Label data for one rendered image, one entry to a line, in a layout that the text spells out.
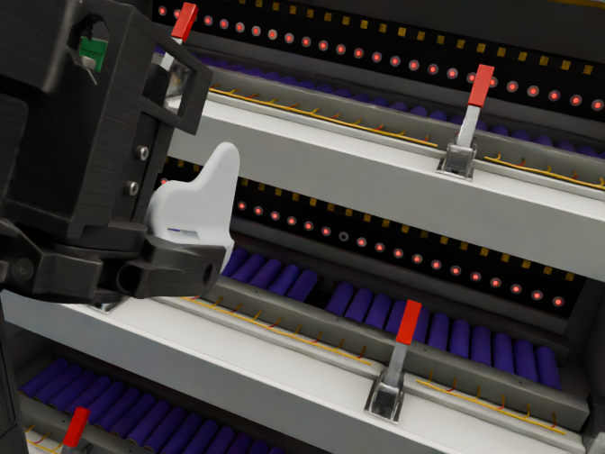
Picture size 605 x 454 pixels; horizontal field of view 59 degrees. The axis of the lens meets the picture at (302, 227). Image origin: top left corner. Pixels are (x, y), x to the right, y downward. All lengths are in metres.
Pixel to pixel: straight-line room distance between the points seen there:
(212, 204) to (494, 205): 0.25
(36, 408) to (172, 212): 0.48
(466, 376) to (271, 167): 0.24
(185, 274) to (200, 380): 0.30
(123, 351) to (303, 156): 0.24
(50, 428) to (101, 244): 0.50
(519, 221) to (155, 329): 0.31
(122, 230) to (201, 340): 0.33
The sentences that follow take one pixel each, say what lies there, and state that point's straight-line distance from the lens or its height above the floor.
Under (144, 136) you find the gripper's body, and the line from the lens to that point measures 0.18.
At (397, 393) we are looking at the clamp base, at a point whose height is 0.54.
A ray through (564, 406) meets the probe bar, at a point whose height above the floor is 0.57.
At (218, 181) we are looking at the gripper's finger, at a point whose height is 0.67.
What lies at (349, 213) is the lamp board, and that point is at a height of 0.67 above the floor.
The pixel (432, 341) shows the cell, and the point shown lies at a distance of 0.52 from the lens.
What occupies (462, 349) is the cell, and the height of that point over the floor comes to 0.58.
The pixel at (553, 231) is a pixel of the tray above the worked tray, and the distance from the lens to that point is 0.43.
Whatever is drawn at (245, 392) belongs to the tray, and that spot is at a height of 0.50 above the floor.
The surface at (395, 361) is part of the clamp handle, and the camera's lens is 0.44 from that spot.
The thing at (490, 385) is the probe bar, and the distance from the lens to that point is 0.50.
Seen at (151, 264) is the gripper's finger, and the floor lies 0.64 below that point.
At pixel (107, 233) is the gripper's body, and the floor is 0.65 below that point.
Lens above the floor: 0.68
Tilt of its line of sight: 4 degrees down
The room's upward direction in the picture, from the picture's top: 16 degrees clockwise
